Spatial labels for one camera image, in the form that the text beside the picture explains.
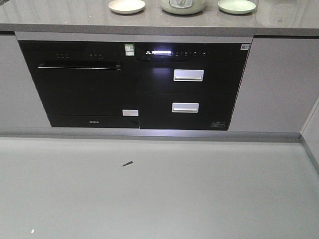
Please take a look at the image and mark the pale green electric pot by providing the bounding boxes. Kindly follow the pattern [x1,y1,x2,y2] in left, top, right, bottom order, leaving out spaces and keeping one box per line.
[159,0,206,15]

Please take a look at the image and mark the upper silver drawer handle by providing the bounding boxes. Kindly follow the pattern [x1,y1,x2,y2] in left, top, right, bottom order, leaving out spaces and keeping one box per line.
[173,69,204,82]

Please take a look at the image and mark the lower silver drawer handle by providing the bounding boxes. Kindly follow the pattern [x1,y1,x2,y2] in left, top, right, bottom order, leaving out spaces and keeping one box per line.
[171,103,199,113]

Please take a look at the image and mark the green round plate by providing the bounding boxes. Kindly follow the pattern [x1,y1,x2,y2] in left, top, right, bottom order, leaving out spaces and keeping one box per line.
[218,0,256,15]

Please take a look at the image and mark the black built-in dishwasher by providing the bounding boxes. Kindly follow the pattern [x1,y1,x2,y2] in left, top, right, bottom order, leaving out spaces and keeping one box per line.
[19,40,139,128]

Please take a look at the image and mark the black drawer sterilizer cabinet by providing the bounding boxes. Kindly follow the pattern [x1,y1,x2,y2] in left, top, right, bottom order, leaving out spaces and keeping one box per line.
[135,42,250,130]

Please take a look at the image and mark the beige round plate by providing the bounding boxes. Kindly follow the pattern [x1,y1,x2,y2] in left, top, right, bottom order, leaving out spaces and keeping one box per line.
[108,0,146,14]

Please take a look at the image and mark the silver drawer handle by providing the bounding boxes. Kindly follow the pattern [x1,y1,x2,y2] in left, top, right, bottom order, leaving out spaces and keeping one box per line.
[173,69,204,82]
[171,103,199,113]

